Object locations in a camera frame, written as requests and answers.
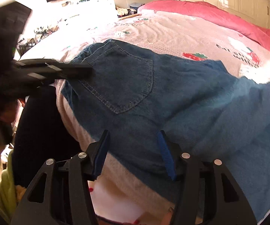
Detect blue denim pants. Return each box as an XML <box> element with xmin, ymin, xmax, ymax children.
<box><xmin>57</xmin><ymin>40</ymin><xmax>270</xmax><ymax>221</ymax></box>

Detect white dresser desk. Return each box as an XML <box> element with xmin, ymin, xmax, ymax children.
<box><xmin>16</xmin><ymin>0</ymin><xmax>118</xmax><ymax>57</ymax></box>

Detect pink strawberry print quilt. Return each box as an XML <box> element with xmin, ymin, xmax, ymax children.
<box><xmin>25</xmin><ymin>10</ymin><xmax>270</xmax><ymax>224</ymax></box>

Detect pink plush blanket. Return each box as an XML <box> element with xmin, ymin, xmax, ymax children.
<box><xmin>138</xmin><ymin>0</ymin><xmax>270</xmax><ymax>51</ymax></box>

